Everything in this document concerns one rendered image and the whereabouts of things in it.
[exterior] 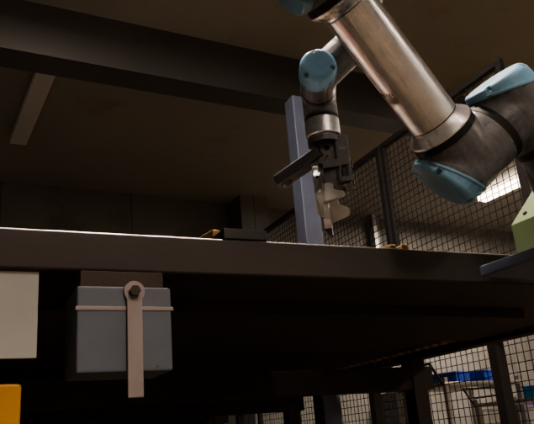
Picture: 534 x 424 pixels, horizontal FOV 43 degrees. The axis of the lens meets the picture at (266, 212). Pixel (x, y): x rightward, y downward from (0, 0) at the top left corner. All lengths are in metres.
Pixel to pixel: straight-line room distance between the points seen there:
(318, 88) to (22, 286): 0.72
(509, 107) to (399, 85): 0.20
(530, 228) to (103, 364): 0.76
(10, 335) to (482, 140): 0.77
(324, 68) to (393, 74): 0.31
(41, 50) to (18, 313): 3.11
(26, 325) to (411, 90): 0.67
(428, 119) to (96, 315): 0.59
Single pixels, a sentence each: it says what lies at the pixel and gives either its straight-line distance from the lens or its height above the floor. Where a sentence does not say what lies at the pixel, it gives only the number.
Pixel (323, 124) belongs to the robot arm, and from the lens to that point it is 1.47.
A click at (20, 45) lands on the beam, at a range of 4.01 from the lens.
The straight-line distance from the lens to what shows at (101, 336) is 0.98.
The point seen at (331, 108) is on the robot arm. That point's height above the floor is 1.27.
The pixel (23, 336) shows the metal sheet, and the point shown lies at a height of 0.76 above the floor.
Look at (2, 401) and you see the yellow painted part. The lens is 0.95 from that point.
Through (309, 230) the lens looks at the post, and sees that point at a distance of 3.52.
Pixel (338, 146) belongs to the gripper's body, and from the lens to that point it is 1.46.
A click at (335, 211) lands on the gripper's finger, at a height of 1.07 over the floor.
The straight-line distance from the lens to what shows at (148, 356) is 0.99.
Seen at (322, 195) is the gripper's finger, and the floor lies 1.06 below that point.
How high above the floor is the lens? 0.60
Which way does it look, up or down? 19 degrees up
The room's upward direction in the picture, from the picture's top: 5 degrees counter-clockwise
